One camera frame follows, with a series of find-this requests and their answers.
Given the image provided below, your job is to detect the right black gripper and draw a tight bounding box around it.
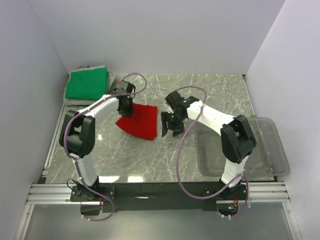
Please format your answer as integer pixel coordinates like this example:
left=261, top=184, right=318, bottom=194
left=160, top=111, right=186, bottom=138

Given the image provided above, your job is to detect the red t shirt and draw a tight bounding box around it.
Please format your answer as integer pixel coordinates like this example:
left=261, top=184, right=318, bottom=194
left=115, top=103, right=158, bottom=141

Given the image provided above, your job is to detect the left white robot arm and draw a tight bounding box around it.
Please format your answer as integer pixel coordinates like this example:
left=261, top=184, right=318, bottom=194
left=59, top=80, right=136, bottom=201

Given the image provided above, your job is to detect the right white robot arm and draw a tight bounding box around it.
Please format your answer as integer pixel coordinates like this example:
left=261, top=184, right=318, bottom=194
left=160, top=90, right=257, bottom=200

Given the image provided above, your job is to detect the folded grey t shirt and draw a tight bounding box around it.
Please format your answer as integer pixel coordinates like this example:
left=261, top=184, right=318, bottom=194
left=63, top=65, right=117, bottom=106

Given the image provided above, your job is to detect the folded green t shirt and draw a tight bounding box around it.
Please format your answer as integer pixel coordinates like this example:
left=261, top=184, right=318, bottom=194
left=65, top=67, right=109, bottom=101

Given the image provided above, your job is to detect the black base beam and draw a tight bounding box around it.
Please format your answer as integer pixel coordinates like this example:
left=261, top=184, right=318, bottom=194
left=70, top=182, right=246, bottom=216

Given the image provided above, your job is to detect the clear plastic bin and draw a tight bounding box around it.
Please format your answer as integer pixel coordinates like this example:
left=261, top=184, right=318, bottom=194
left=194, top=115, right=290, bottom=182

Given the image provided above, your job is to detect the aluminium rail frame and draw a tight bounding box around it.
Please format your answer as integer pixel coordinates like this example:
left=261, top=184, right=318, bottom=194
left=17, top=74, right=301, bottom=240

